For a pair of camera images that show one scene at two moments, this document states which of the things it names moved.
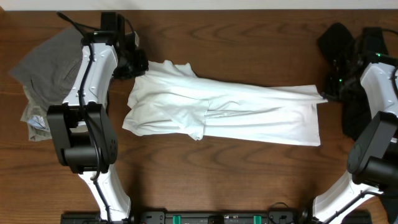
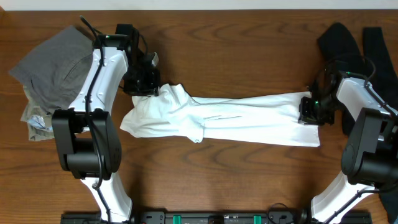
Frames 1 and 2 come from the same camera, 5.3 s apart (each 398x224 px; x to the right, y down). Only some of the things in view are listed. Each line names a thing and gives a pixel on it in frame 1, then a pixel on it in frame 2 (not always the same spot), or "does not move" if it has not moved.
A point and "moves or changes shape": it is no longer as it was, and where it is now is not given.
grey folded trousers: x=49 y=72 does not move
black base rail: x=219 y=217 does not move
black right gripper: x=331 y=93 to x=306 y=116
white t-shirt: x=171 y=98 moves or changes shape
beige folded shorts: x=37 y=117 does not move
